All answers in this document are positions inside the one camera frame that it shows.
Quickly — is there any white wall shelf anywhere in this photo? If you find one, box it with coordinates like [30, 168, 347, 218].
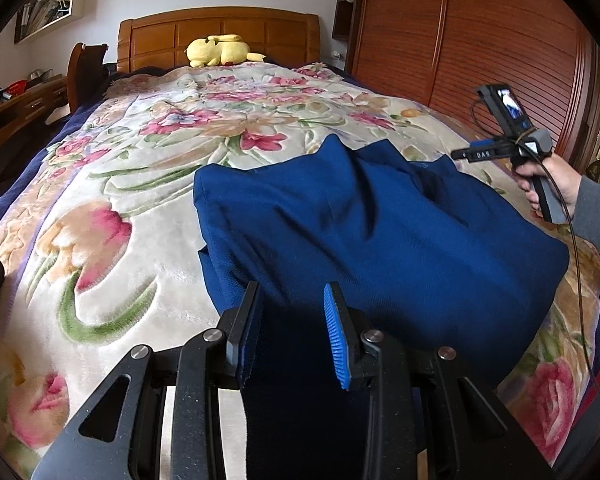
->
[14, 0, 88, 45]

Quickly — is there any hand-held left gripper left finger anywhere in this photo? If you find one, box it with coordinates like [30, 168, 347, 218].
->
[30, 281, 261, 480]

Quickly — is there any wooden headboard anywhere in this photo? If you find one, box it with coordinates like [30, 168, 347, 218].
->
[116, 7, 321, 75]

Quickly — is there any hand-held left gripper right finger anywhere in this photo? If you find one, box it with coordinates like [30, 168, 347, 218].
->
[322, 282, 556, 480]

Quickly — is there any wooden slatted wardrobe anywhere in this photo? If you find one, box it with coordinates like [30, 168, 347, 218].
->
[345, 0, 600, 171]

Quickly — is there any wooden corner shelf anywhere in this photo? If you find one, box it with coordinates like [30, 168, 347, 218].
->
[332, 0, 368, 41]

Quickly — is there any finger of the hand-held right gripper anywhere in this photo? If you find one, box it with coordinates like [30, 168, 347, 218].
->
[450, 145, 513, 163]

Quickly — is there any blue jacket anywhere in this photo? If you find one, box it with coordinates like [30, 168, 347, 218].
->
[192, 135, 571, 480]

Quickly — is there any wooden desk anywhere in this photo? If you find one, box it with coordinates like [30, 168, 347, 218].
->
[0, 75, 71, 211]

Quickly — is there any dark wooden chair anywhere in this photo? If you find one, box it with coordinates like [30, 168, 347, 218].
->
[66, 42, 110, 116]

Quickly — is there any navy bed sheet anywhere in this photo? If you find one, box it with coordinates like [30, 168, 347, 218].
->
[0, 105, 81, 256]

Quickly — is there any floral blanket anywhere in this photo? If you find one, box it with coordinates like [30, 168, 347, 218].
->
[0, 62, 600, 480]

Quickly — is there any person's right hand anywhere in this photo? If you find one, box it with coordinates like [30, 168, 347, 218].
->
[511, 152, 583, 218]

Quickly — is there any yellow plush toy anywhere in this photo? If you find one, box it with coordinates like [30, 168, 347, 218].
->
[184, 34, 265, 68]

